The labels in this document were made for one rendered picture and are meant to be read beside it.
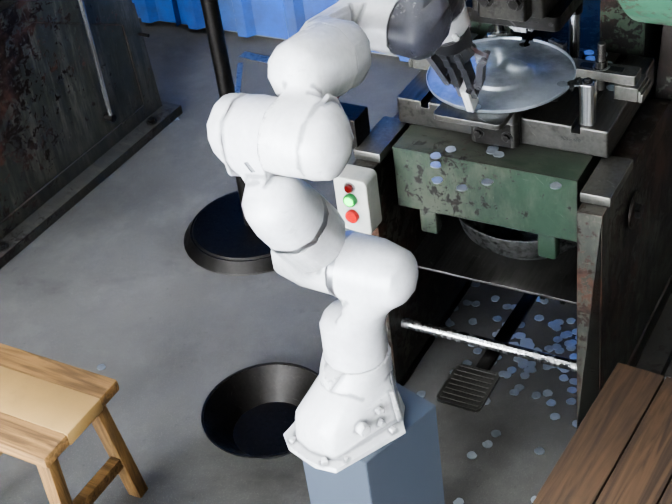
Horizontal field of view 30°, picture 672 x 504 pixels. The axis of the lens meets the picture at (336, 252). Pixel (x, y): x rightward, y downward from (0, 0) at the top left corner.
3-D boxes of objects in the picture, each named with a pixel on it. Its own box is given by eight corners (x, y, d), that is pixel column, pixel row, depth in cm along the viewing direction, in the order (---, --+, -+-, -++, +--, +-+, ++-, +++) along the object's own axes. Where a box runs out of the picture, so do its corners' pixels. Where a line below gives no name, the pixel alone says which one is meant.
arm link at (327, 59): (223, 41, 170) (326, 59, 162) (295, 18, 184) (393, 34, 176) (225, 175, 177) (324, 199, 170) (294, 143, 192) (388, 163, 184)
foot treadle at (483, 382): (480, 428, 263) (478, 410, 260) (436, 415, 267) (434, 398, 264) (575, 264, 302) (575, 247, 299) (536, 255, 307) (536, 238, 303)
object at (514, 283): (593, 308, 259) (593, 306, 259) (405, 265, 278) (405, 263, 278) (653, 197, 287) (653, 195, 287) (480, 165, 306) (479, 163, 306)
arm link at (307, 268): (311, 262, 182) (210, 233, 191) (373, 313, 204) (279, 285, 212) (338, 193, 184) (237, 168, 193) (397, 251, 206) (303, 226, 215)
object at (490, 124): (503, 184, 238) (500, 123, 230) (436, 171, 244) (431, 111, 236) (549, 117, 255) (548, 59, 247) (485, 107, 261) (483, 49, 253)
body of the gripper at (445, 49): (416, 40, 216) (428, 73, 224) (461, 46, 213) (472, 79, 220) (430, 6, 219) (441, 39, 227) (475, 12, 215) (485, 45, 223)
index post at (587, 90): (592, 127, 240) (593, 83, 235) (577, 124, 242) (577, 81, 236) (597, 119, 242) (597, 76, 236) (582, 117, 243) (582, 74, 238)
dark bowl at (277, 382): (296, 495, 269) (291, 472, 264) (181, 456, 282) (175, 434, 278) (360, 403, 289) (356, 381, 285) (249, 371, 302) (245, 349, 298)
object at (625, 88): (642, 103, 245) (643, 56, 239) (560, 90, 252) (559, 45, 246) (651, 88, 249) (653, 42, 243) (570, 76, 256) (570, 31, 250)
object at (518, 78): (402, 100, 242) (401, 97, 241) (462, 31, 261) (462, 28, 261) (544, 124, 229) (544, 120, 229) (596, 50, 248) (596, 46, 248)
